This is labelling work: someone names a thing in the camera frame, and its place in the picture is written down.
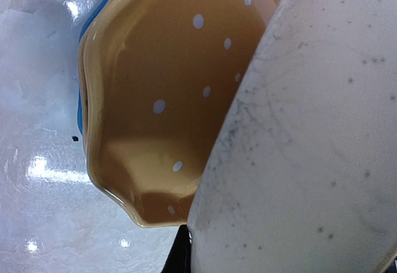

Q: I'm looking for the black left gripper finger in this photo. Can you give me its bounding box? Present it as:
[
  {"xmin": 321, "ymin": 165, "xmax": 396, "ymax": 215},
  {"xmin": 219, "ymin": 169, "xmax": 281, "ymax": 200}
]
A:
[{"xmin": 161, "ymin": 225, "xmax": 192, "ymax": 273}]

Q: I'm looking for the cream bird pattern plate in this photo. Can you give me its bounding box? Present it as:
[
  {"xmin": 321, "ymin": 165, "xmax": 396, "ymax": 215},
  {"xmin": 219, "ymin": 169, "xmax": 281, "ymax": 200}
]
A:
[{"xmin": 188, "ymin": 0, "xmax": 396, "ymax": 272}]

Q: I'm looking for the blue polka dot plate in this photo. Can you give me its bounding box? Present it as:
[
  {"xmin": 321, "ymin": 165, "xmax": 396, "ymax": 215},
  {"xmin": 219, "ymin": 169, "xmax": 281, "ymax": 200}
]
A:
[{"xmin": 77, "ymin": 0, "xmax": 110, "ymax": 135}]

